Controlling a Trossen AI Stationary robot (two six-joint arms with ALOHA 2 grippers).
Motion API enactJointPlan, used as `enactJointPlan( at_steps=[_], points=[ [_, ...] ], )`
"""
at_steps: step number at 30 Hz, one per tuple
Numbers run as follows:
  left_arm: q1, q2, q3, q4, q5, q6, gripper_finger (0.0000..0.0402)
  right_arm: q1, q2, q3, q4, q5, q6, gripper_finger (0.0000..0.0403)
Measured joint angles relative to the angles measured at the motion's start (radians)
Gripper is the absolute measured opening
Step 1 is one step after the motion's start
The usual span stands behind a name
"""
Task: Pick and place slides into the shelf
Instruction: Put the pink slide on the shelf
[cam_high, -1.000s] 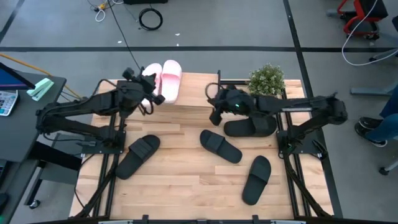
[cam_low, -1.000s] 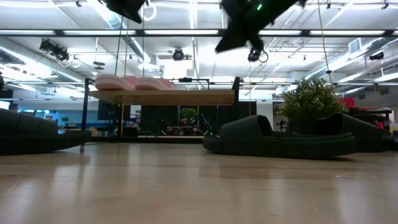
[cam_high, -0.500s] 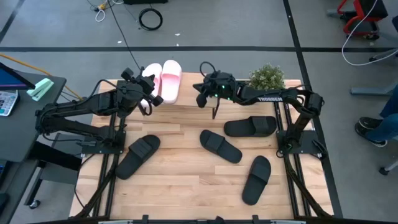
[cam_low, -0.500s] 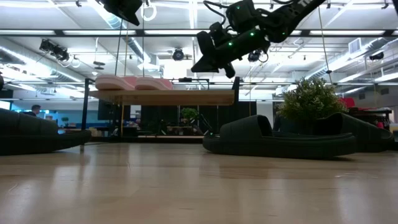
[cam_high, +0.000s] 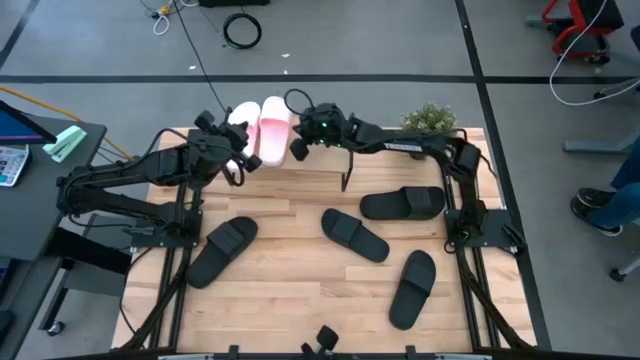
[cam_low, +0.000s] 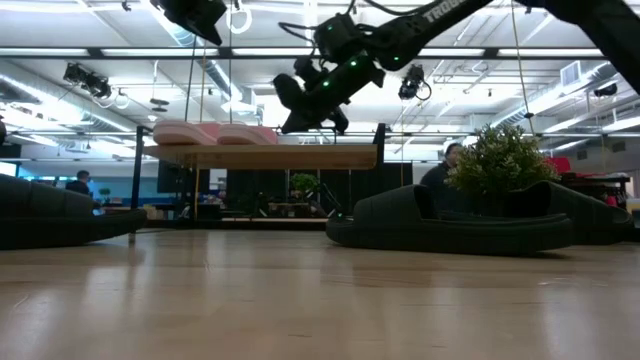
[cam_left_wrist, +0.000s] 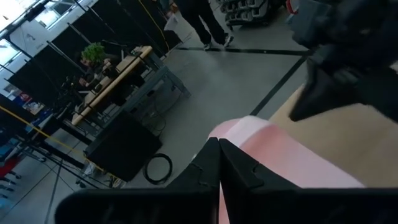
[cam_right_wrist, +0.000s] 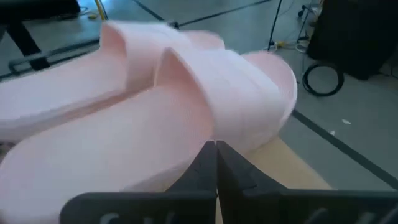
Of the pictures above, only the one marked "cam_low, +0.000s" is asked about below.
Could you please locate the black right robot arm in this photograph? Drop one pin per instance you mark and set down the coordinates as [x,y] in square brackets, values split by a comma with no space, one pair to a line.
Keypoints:
[450,15]

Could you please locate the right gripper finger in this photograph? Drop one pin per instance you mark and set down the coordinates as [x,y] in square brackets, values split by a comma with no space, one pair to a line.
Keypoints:
[316,120]
[297,122]

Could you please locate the red office chair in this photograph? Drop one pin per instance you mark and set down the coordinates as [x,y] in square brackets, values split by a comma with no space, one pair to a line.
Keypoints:
[590,182]

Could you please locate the potted artificial green plant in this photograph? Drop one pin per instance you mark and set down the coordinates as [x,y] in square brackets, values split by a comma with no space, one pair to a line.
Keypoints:
[500,160]

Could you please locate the wooden shelf with black frame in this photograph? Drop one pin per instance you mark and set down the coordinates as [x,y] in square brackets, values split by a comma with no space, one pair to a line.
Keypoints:
[270,156]

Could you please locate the tiny background plant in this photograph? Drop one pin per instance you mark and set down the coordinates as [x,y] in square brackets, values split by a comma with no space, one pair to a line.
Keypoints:
[105,192]

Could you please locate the black hanging camera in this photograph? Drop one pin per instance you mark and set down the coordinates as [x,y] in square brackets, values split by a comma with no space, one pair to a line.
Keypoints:
[87,80]
[412,82]

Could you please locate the dark room partition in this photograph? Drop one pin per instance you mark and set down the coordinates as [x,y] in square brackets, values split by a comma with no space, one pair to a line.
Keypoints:
[250,190]

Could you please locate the small background plant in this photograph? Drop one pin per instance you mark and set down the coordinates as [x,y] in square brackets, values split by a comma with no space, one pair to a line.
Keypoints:
[304,182]

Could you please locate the black slide sandal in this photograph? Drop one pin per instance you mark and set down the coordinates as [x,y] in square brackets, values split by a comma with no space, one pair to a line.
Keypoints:
[425,230]
[50,215]
[595,215]

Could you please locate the black overhead frame beam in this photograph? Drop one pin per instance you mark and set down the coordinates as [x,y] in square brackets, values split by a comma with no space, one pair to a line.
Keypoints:
[225,52]

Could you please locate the person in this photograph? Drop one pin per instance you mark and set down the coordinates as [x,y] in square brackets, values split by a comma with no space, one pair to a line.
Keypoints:
[80,184]
[440,172]

